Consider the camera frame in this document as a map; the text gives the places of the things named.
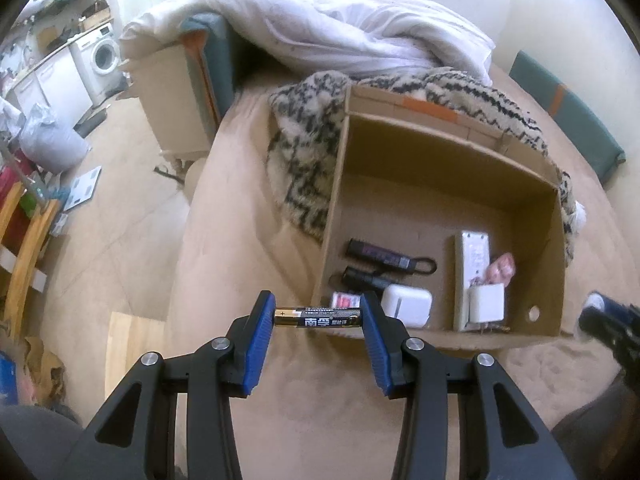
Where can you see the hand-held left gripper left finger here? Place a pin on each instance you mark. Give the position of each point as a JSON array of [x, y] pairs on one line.
[[257, 340]]

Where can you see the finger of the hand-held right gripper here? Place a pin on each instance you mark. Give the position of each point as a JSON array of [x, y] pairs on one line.
[[610, 332], [620, 310]]

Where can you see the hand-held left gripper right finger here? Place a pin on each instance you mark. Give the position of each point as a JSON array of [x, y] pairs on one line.
[[377, 345]]

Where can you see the white earbuds case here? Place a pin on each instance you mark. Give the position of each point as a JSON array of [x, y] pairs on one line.
[[407, 306]]

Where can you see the small white bottle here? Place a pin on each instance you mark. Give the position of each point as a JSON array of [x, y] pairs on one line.
[[346, 300]]

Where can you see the black and gold battery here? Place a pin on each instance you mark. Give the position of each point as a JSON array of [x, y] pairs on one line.
[[320, 317]]

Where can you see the small black flashlight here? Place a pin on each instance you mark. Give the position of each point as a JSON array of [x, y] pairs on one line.
[[362, 279]]

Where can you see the white charger adapter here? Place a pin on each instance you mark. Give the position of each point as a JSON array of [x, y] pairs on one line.
[[487, 302]]

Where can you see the white remote control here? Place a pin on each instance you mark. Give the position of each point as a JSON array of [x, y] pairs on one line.
[[472, 255]]

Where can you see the brown cardboard box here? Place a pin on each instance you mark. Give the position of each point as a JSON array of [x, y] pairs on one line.
[[425, 200]]

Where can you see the person's leg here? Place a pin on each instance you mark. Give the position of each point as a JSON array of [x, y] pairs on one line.
[[35, 445], [600, 435]]

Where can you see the light wooden board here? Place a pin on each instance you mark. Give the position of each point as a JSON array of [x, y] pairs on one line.
[[135, 355]]

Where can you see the black and white knitted blanket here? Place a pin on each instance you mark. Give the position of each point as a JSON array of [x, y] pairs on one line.
[[305, 160]]

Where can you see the teal cushion with orange stripe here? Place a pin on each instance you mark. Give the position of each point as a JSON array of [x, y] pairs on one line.
[[215, 70], [575, 120]]

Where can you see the white bathroom scale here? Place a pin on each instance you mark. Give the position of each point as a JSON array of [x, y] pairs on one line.
[[82, 187]]

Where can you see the wooden chair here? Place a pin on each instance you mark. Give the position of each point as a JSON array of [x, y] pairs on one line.
[[27, 260]]

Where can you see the red bag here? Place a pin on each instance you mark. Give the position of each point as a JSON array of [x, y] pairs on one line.
[[10, 210]]

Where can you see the grey plastic bag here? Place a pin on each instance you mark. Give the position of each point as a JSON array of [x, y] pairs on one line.
[[52, 145]]

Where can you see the white duvet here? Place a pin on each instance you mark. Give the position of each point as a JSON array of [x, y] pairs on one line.
[[310, 25]]

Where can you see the white washing machine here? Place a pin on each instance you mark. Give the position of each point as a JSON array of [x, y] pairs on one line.
[[100, 60]]

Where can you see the white kitchen cabinet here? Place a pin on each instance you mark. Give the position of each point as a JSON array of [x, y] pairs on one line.
[[55, 90]]

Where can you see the beige bed frame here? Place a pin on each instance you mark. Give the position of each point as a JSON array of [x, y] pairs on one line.
[[170, 105]]

